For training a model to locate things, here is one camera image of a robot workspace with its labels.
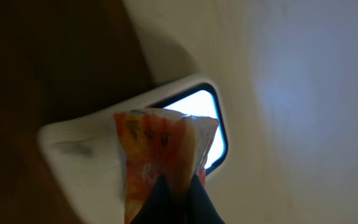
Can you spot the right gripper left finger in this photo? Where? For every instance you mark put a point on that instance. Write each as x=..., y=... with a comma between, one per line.
x=159, y=208

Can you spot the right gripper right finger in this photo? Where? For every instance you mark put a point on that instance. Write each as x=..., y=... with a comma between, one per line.
x=195, y=207

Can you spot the orange small tissue pack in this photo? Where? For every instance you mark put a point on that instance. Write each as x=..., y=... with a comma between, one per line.
x=160, y=142

